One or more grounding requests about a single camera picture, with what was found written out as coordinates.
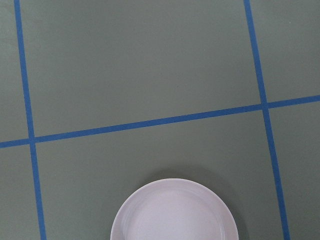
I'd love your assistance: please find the pink plate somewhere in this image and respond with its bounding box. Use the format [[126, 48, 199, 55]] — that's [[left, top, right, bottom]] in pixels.
[[110, 178, 239, 240]]

